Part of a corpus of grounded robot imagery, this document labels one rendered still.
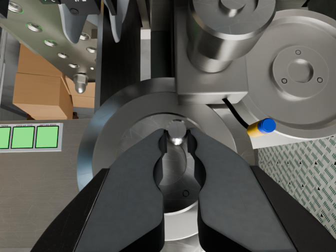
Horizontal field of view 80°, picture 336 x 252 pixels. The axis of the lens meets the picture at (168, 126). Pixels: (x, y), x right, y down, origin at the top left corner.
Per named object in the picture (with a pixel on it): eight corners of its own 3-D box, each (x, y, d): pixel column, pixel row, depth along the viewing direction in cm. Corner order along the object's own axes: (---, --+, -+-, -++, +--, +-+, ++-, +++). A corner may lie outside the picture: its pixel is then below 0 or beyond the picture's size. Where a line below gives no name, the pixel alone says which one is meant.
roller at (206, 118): (232, 88, 17) (245, 239, 15) (195, 132, 42) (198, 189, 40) (93, 93, 17) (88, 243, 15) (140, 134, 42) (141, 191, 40)
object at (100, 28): (106, -60, 21) (99, 112, 18) (140, 55, 44) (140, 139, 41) (101, -60, 21) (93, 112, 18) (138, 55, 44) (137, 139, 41)
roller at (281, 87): (359, 6, 18) (387, 138, 16) (251, 95, 43) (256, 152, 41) (226, 10, 18) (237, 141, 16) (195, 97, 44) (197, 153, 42)
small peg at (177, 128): (192, 136, 12) (170, 145, 12) (188, 140, 15) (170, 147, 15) (183, 115, 12) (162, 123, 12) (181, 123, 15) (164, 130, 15)
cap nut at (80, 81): (85, 73, 51) (84, 90, 50) (90, 79, 54) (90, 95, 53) (70, 74, 51) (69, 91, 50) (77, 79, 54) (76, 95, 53)
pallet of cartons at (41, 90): (48, 78, 302) (44, 126, 289) (7, 26, 186) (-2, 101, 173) (109, 83, 324) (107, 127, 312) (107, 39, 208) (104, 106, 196)
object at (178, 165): (94, 187, 14) (141, 95, 16) (103, 183, 16) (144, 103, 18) (190, 235, 14) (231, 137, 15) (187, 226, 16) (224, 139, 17)
